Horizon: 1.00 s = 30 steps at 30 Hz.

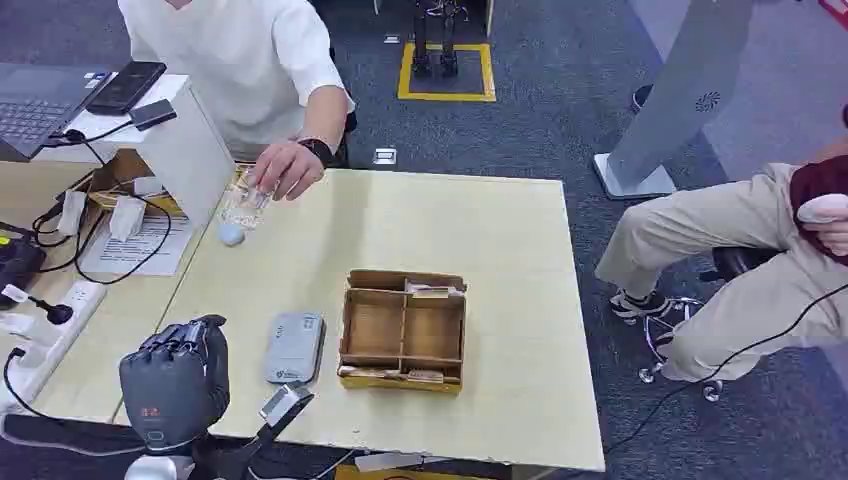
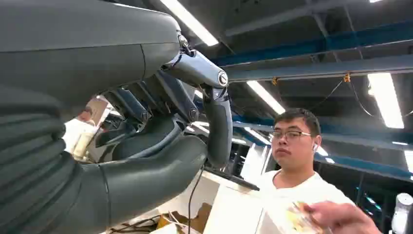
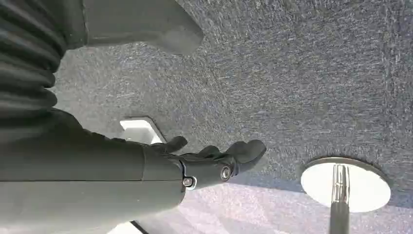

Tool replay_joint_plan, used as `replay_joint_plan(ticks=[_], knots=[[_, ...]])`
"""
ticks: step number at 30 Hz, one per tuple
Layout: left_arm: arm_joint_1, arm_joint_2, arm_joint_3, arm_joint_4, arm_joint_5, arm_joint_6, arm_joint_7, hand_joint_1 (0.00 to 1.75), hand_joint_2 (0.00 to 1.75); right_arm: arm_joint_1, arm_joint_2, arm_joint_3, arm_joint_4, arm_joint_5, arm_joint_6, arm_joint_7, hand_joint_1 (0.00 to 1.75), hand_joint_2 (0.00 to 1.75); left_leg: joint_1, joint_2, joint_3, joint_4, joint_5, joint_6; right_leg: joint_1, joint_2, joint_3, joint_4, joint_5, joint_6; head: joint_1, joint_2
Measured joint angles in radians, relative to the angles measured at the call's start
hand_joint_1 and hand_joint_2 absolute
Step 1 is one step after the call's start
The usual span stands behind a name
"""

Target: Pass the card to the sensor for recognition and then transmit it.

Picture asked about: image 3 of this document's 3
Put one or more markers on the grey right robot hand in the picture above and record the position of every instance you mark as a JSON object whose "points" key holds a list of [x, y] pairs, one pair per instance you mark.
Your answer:
{"points": [[90, 168]]}

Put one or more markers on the white floor outlet plate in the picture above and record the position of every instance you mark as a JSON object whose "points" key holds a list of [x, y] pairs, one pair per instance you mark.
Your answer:
{"points": [[138, 130]]}

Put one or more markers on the ribbed grey right arm sleeve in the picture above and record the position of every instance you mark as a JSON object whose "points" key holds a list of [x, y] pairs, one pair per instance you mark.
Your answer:
{"points": [[27, 58]]}

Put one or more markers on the chrome and black stand pole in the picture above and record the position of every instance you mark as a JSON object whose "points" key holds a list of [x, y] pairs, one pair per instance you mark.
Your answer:
{"points": [[340, 200]]}

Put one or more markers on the round chrome stand base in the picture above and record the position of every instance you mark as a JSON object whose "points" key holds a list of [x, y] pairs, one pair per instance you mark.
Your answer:
{"points": [[364, 190]]}

